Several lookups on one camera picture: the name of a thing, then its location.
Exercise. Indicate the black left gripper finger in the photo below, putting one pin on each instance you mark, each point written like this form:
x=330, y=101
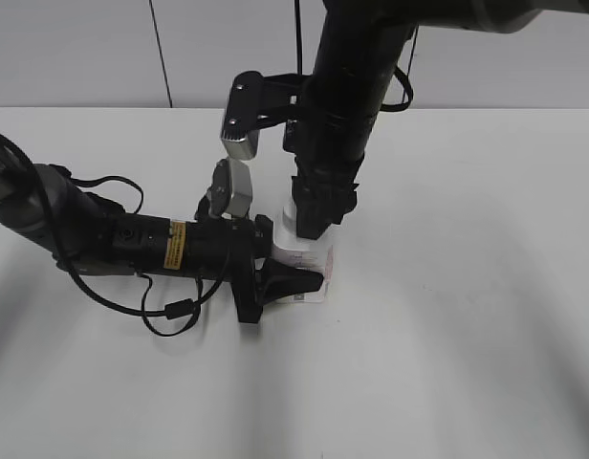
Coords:
x=263, y=235
x=278, y=281

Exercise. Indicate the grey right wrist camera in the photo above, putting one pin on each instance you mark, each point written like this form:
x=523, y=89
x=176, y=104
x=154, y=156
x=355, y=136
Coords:
x=258, y=102

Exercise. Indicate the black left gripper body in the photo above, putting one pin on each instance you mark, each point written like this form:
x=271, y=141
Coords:
x=223, y=248

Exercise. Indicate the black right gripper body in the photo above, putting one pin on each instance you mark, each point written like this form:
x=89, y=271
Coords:
x=325, y=144

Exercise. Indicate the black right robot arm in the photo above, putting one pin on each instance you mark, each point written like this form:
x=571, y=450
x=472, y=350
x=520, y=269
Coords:
x=357, y=57

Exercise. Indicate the white yili changqing bottle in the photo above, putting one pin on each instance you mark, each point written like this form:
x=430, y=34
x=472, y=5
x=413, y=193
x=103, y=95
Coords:
x=309, y=254

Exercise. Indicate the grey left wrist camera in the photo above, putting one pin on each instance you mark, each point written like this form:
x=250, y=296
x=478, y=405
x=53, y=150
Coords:
x=230, y=192

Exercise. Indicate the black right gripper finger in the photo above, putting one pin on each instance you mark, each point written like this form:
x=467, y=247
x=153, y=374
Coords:
x=322, y=197

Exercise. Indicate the white round bottle cap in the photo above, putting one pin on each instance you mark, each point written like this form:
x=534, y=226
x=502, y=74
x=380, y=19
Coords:
x=289, y=216

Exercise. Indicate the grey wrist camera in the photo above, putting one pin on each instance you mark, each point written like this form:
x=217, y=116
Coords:
x=258, y=102
x=230, y=192

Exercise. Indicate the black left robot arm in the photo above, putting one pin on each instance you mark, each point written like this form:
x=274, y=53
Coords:
x=89, y=235

